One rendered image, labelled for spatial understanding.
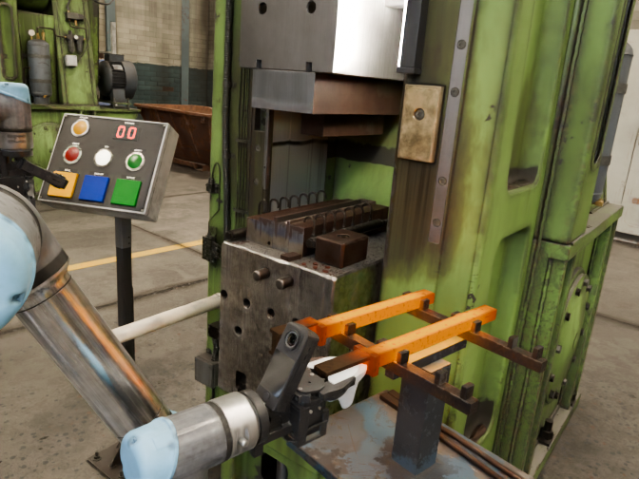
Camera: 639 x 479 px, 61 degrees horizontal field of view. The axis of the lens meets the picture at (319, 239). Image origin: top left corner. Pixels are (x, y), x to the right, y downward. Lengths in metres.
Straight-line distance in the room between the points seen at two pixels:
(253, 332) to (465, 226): 0.61
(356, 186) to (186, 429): 1.28
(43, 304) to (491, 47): 0.98
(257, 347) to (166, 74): 9.50
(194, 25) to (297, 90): 9.85
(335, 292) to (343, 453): 0.37
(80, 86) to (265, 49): 4.98
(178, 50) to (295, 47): 9.60
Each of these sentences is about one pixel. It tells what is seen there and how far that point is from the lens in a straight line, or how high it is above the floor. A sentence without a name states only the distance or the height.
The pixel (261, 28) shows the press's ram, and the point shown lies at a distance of 1.42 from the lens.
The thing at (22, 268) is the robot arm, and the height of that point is 1.17.
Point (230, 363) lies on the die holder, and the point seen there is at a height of 0.57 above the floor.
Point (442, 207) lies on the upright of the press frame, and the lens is 1.30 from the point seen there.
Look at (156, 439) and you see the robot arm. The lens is 0.66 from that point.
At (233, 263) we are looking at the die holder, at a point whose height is 0.86.
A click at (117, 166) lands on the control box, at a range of 1.65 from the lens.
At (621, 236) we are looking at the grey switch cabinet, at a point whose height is 0.06.
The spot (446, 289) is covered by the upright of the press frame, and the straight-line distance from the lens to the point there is 1.34.
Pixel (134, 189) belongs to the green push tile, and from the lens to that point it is 1.59.
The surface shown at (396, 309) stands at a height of 0.93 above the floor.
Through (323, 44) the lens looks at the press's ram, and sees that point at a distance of 1.29.
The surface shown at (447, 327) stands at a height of 0.94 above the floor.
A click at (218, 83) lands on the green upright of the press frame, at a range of 1.73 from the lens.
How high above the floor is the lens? 1.34
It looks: 16 degrees down
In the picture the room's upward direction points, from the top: 5 degrees clockwise
